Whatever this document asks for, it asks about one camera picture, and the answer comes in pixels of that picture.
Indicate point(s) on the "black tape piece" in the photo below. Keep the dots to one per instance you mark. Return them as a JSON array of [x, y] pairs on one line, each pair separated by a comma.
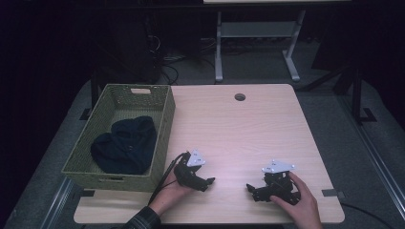
[[88, 192], [85, 114]]

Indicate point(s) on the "dark computer case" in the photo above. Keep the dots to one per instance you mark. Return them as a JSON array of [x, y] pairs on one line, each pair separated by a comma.
[[133, 47]]

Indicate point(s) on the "person's right hand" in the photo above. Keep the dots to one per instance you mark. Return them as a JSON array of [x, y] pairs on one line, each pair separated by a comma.
[[302, 206]]

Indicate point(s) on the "black metal stand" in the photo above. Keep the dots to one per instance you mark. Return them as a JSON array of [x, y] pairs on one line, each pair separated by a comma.
[[355, 92]]

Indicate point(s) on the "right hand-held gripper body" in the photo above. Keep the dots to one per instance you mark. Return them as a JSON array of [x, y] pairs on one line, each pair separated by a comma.
[[280, 183]]

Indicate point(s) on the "person's left hand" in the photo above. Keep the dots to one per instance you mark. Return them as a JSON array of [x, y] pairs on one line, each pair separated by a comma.
[[170, 194]]

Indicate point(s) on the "grey tape strip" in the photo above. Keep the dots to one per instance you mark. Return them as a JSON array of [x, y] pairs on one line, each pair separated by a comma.
[[332, 193]]

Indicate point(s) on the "dark blue cloth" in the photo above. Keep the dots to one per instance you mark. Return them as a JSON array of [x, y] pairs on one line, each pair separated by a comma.
[[127, 149]]

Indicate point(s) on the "green woven basket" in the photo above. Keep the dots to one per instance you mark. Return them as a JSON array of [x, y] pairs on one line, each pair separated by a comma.
[[105, 114]]

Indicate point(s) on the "white metal desk frame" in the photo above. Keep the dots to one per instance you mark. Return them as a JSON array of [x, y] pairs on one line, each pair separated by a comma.
[[254, 30]]

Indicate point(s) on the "metal floor rail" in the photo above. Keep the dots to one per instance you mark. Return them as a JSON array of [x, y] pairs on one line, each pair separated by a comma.
[[55, 203], [375, 159]]

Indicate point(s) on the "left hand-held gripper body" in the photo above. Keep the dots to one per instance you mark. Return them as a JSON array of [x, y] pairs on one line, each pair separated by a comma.
[[187, 170]]

